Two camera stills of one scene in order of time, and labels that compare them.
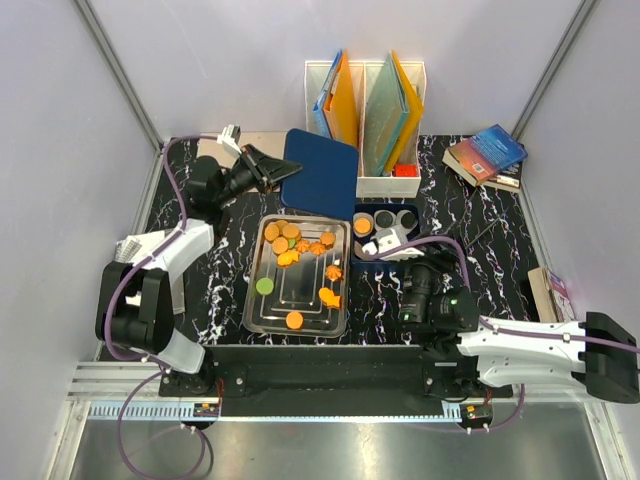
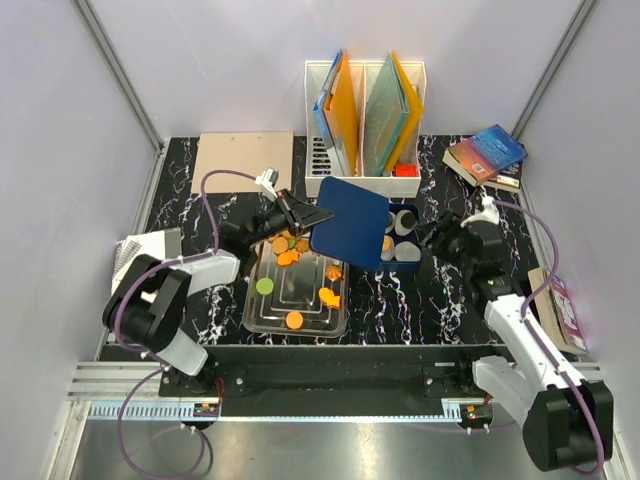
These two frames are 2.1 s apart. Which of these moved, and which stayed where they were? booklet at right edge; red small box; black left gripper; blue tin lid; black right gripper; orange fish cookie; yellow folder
Moved: black left gripper; black right gripper; blue tin lid
Stayed: red small box; booklet at right edge; yellow folder; orange fish cookie
